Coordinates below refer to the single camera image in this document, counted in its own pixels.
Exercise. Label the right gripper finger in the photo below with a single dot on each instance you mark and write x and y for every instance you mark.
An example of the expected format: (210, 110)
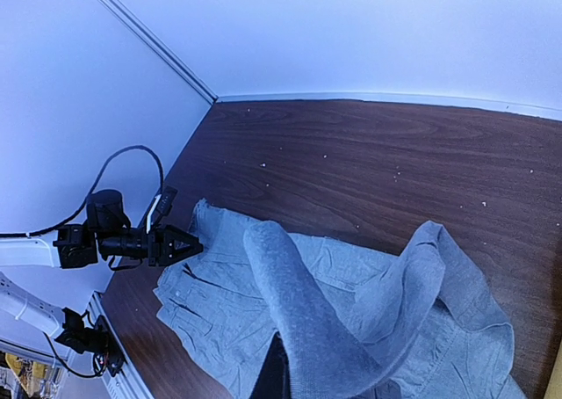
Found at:
(273, 381)

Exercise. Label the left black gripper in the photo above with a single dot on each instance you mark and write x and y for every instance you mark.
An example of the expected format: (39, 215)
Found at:
(171, 246)

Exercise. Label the grey long sleeve shirt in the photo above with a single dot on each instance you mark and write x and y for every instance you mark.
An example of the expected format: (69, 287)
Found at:
(353, 322)

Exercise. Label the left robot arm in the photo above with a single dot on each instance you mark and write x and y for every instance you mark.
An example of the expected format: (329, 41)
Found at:
(107, 234)

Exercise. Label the yellow plastic bin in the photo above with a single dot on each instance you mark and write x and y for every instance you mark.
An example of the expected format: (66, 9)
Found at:
(554, 388)

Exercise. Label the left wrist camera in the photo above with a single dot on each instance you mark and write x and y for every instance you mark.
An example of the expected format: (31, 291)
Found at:
(160, 207)

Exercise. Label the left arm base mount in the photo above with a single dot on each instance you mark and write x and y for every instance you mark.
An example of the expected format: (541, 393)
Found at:
(80, 338)

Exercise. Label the front aluminium rail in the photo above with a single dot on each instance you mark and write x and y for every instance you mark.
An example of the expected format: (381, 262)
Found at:
(121, 378)

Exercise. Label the left aluminium frame post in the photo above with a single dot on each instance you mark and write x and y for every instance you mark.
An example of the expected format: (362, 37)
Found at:
(159, 48)

